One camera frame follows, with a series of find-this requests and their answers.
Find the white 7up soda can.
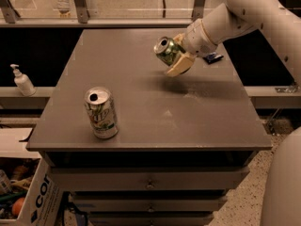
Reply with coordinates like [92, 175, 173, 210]
[84, 87, 119, 139]

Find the orange ball in box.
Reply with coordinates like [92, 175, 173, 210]
[11, 197, 25, 217]

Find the white cardboard box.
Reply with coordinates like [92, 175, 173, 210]
[0, 128, 62, 226]

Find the white pump lotion bottle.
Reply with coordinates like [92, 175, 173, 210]
[10, 64, 36, 96]

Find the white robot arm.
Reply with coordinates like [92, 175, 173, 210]
[166, 0, 301, 226]

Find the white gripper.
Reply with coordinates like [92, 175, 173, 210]
[165, 19, 217, 77]

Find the green soda can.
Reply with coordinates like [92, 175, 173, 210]
[153, 37, 185, 66]

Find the dark blue snack packet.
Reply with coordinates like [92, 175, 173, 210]
[204, 52, 224, 64]

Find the grey drawer cabinet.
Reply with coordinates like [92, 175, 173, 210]
[27, 29, 270, 226]

